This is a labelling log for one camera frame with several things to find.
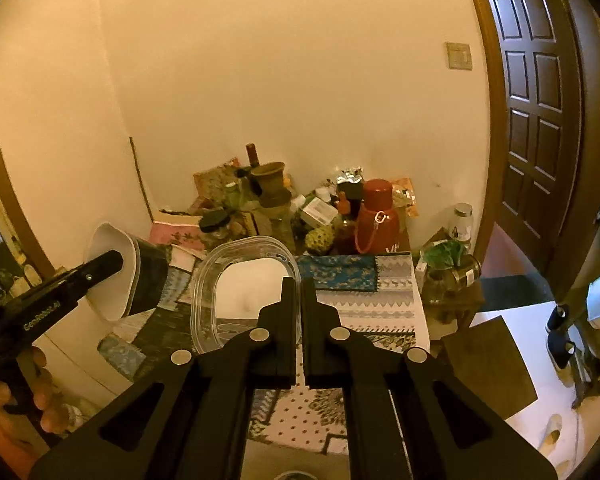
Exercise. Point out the brown arched window frame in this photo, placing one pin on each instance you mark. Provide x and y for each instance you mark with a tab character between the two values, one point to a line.
0	170

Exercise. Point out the patchwork tablecloth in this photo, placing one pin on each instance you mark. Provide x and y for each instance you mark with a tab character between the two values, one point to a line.
370	290

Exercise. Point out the dark wine bottle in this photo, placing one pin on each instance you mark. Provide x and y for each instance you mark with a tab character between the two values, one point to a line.
252	156

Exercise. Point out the black paper cup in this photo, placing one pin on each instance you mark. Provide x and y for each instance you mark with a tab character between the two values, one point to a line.
147	280

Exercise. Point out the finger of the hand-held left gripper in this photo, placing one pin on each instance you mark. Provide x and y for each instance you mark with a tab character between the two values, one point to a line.
97	267

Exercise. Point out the orange packet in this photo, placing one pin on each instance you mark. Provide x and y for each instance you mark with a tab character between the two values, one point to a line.
402	197

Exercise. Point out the glass jar white lid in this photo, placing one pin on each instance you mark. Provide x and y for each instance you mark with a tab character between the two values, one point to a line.
462	222

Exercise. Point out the dark wooden stool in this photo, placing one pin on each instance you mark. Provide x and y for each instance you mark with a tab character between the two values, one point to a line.
490	365

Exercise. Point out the silver foil packet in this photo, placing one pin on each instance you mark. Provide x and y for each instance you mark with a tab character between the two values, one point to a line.
350	175

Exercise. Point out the white medicine box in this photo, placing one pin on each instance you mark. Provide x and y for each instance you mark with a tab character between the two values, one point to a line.
319	212

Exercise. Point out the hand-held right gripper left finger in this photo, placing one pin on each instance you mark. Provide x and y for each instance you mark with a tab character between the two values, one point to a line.
287	320

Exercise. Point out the clear plastic container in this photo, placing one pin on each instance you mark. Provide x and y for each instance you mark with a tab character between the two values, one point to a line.
205	285

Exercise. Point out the red thermos bottle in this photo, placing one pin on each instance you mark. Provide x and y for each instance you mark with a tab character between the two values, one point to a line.
377	220

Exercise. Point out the brown door frame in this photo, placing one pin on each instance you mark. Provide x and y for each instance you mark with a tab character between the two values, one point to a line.
487	135

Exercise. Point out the person's left hand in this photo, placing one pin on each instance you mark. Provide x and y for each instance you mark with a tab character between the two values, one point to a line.
50	400

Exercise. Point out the glass jar black lid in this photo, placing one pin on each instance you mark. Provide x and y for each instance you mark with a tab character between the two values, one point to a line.
215	222

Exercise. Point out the small wooden side table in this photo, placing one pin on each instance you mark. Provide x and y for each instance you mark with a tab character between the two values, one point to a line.
455	312

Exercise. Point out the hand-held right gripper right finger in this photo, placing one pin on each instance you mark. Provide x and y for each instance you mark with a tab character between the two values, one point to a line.
312	320

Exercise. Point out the thin wooden stick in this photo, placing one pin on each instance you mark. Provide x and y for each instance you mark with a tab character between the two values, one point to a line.
141	180

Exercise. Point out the brown ceramic vase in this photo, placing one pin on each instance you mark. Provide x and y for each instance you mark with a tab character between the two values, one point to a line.
271	185

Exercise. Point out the glass jar green leaves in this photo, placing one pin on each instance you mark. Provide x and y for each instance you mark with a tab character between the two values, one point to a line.
450	270

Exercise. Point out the green glass bottle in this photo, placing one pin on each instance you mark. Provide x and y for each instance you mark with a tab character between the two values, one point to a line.
232	194

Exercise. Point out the green knobbly fruit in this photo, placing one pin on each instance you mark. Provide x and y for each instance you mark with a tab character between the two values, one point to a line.
320	240

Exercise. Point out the beige wall switch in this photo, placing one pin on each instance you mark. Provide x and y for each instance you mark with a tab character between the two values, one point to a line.
459	56

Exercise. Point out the pale slipper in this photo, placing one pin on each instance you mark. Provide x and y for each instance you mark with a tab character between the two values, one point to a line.
552	435

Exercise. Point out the brown panelled door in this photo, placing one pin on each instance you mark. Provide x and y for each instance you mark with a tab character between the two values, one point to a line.
535	125

